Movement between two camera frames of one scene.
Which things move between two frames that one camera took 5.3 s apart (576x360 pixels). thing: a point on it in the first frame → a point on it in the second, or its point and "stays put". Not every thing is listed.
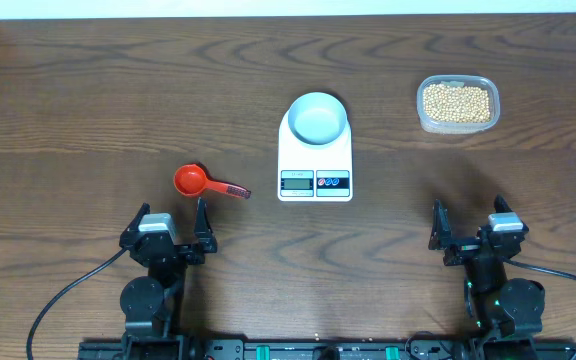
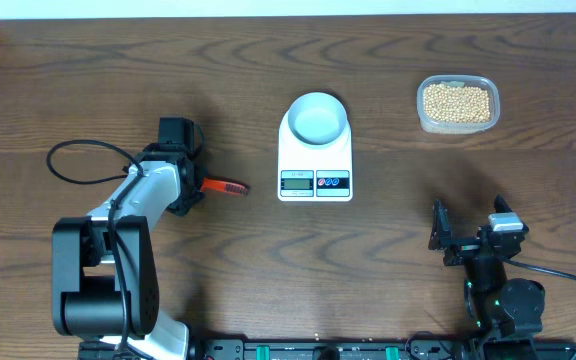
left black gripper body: x=187 y=255 → x=191 y=194
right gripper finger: x=440 y=238 stays put
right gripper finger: x=501 y=205 stays put
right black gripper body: x=462 y=247 stays put
